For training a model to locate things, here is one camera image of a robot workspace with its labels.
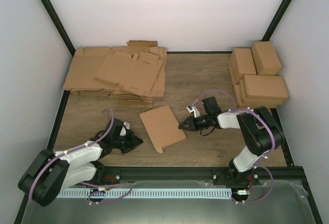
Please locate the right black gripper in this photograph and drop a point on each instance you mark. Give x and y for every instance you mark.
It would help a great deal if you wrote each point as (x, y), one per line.
(192, 127)

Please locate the left black frame post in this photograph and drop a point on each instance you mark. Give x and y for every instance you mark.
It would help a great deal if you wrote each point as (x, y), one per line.
(58, 25)

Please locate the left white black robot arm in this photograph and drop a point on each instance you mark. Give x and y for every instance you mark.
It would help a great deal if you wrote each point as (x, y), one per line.
(52, 172)

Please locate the folded box back middle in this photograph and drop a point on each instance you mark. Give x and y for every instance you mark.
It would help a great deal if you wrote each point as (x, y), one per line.
(241, 63)

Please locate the folded box back right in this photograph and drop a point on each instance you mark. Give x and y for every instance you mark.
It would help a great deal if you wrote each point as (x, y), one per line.
(265, 58)

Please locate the stack of flat cardboard sheets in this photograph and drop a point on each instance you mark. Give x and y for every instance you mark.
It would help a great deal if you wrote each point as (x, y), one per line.
(135, 74)

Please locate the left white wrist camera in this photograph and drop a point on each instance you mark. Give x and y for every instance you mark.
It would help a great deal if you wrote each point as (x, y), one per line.
(125, 128)

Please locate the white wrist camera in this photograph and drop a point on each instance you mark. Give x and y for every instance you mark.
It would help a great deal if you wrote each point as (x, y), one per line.
(125, 128)
(193, 110)

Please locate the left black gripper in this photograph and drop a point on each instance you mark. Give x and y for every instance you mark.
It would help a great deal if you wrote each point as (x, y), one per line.
(133, 139)

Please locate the folded box front top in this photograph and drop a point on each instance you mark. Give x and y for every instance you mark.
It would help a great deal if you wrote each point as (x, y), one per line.
(264, 87)

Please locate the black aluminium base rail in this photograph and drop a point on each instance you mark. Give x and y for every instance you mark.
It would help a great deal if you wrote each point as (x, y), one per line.
(217, 175)

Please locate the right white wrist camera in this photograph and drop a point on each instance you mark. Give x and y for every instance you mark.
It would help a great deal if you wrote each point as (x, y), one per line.
(193, 110)

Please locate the right black frame post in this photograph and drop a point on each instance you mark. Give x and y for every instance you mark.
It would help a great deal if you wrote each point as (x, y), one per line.
(276, 19)

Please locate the cardboard box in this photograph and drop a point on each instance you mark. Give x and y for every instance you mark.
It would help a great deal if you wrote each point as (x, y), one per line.
(162, 127)

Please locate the light blue slotted cable duct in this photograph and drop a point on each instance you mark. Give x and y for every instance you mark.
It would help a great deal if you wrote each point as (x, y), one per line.
(204, 193)

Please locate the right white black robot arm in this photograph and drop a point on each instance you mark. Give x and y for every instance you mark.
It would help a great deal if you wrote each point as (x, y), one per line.
(261, 132)

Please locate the black frame post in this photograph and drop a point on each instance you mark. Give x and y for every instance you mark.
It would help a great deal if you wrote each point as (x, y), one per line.
(276, 19)
(58, 25)

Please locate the folded box front bottom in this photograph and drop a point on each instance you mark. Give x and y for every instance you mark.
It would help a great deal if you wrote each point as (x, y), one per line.
(251, 103)

